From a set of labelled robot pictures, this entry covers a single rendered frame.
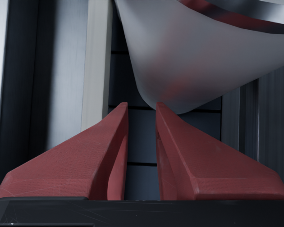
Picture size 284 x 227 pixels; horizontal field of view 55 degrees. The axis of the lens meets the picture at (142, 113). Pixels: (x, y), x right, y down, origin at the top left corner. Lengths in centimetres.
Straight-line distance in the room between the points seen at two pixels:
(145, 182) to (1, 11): 16
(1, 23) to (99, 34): 9
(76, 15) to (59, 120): 9
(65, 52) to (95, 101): 11
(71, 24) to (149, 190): 16
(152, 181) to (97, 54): 9
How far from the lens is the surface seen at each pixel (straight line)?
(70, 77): 25
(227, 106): 20
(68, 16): 27
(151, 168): 19
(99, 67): 16
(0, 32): 23
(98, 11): 17
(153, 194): 19
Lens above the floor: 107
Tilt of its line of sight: 86 degrees down
